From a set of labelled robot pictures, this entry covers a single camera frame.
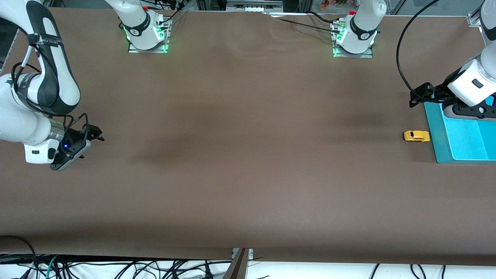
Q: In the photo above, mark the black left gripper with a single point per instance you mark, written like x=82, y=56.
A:
x=439, y=92

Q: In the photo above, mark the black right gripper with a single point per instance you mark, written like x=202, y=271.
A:
x=74, y=137

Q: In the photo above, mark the yellow beetle toy car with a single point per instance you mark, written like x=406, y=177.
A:
x=416, y=136

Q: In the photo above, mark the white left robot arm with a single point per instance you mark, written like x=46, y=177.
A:
x=472, y=81

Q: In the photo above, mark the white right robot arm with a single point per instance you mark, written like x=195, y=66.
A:
x=46, y=77

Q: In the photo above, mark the teal plastic bin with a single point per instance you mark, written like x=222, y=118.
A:
x=465, y=143

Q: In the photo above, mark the brown table mat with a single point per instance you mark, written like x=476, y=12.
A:
x=248, y=174

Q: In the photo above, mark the white power strip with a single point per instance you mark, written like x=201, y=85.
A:
x=254, y=6

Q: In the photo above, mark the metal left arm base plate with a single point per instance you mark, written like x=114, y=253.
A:
x=368, y=55

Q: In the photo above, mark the aluminium corner bracket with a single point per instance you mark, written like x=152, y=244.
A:
x=473, y=20

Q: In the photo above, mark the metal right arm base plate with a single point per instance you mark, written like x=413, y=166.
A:
x=133, y=49

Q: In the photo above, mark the dark frame beam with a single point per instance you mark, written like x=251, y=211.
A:
x=236, y=269

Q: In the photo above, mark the metal table edge bracket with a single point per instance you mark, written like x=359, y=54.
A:
x=251, y=254

